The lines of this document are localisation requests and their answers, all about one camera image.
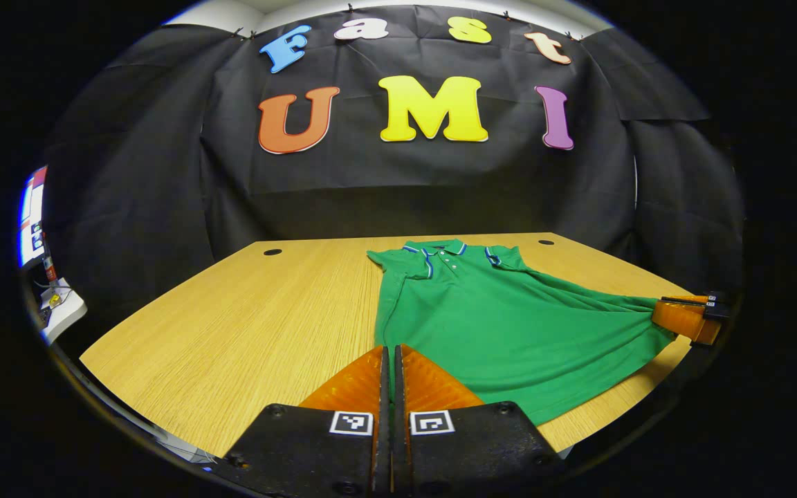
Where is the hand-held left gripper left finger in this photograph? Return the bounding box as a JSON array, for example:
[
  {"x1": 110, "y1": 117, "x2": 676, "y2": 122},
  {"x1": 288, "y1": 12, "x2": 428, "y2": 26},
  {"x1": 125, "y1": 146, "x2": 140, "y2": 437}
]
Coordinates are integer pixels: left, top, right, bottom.
[{"x1": 215, "y1": 344, "x2": 392, "y2": 497}]

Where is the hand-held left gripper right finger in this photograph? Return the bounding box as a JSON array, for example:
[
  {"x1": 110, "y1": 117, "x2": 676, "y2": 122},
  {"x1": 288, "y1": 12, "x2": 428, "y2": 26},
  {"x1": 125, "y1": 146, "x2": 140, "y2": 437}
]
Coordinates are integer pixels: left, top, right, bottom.
[{"x1": 393, "y1": 344, "x2": 565, "y2": 497}]

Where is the green T-shirt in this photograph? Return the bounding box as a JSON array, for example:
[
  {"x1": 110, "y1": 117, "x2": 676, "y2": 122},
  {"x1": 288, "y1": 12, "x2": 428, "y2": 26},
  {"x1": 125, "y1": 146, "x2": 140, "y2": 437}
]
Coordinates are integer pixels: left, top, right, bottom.
[{"x1": 367, "y1": 239, "x2": 676, "y2": 426}]

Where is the black backdrop cloth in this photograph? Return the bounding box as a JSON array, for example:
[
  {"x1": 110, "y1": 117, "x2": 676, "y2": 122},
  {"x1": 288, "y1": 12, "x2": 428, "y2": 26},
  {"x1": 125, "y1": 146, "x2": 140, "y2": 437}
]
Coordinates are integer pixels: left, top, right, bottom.
[{"x1": 42, "y1": 3, "x2": 745, "y2": 326}]

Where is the white side table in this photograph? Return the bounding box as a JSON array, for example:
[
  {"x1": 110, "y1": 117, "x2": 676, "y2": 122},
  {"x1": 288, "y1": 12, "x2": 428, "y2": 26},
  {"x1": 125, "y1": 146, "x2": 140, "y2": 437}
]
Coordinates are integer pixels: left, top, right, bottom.
[{"x1": 39, "y1": 277, "x2": 88, "y2": 343}]

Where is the computer monitor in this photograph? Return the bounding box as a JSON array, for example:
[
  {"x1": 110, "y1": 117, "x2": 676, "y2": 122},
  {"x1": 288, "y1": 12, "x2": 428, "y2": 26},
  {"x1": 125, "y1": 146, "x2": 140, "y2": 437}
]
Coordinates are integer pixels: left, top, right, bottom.
[{"x1": 18, "y1": 166, "x2": 48, "y2": 267}]

